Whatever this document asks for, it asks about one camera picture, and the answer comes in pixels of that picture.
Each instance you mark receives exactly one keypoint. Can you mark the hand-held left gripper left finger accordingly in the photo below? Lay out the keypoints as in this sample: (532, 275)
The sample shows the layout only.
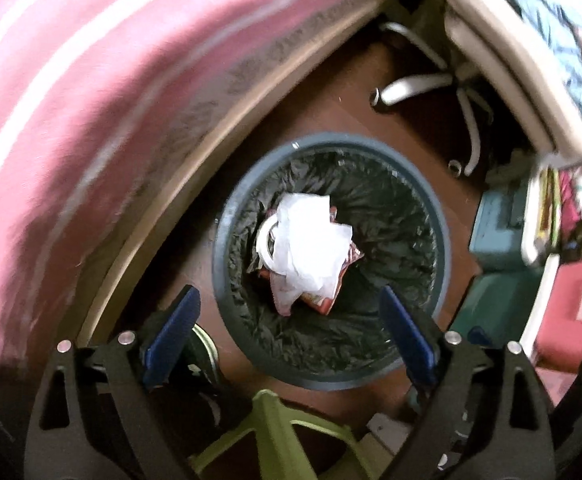
(168, 332)

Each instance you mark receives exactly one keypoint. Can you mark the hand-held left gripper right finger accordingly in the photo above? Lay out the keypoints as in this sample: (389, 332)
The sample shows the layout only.
(411, 335)

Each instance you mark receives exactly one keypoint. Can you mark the round dark trash bin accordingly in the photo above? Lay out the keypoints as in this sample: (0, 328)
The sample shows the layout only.
(221, 280)

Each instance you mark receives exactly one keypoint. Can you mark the white tissue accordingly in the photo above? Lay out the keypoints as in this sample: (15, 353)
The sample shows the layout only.
(311, 240)

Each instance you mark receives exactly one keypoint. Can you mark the dark shoe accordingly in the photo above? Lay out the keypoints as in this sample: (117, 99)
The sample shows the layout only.
(203, 365)

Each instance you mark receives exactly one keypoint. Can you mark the red snack wrapper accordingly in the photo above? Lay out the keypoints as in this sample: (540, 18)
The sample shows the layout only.
(328, 300)

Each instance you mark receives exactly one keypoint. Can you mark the black bin liner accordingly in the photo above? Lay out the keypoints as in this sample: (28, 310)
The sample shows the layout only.
(391, 240)

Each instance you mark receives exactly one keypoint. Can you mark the teal box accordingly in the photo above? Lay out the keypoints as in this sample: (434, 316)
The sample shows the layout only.
(498, 230)

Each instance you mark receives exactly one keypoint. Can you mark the green plastic stool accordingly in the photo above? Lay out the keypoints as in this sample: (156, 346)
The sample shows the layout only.
(276, 435)

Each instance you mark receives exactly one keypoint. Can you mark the red box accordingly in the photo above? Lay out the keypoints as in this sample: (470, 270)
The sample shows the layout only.
(576, 310)

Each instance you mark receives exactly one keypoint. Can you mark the colourful printed book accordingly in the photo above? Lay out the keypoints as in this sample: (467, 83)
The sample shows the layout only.
(543, 210)

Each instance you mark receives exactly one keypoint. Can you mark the bed with pink striped sheet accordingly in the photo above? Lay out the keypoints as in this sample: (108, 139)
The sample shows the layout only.
(71, 110)

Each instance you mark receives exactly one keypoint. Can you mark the cream leather office chair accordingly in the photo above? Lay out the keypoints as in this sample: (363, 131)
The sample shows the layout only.
(501, 45)

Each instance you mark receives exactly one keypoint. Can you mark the blue clothing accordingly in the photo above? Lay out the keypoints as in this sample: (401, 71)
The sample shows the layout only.
(556, 35)

